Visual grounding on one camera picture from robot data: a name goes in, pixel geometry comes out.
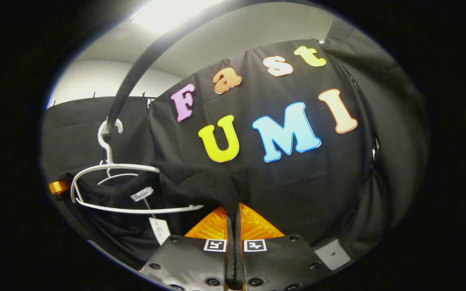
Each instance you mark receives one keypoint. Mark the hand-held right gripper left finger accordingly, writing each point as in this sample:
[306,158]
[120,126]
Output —
[192,262]

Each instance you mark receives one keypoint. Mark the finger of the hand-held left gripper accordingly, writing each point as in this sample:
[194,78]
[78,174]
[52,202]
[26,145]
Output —
[59,187]

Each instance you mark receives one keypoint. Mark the black backdrop cloth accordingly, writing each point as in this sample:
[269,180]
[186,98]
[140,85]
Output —
[318,182]

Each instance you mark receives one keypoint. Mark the white paper hang tag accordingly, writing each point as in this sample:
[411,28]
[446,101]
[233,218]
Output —
[160,230]

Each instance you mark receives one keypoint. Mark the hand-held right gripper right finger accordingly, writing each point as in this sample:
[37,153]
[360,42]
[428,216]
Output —
[277,262]

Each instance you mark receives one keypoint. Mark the white clothes hanger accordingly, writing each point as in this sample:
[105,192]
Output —
[136,211]
[119,175]

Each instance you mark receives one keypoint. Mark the black knit garment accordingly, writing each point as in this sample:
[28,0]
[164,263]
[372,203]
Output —
[200,182]

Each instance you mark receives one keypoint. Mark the black metal clothes rack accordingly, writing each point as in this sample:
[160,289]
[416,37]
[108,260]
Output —
[136,68]

